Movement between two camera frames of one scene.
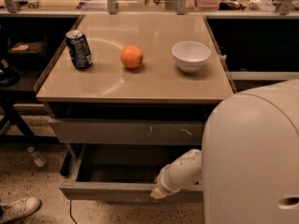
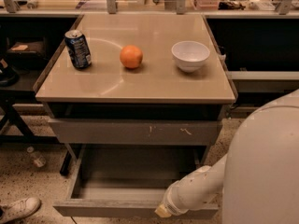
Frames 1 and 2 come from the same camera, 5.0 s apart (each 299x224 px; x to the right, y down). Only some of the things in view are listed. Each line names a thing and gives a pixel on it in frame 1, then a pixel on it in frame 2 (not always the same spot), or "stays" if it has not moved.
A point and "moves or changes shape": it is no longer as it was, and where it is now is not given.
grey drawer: [125, 172] moves or changes shape
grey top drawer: [130, 132] stays
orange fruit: [131, 56] stays
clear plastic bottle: [38, 160] stays
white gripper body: [163, 181] → [173, 203]
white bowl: [191, 56] stays
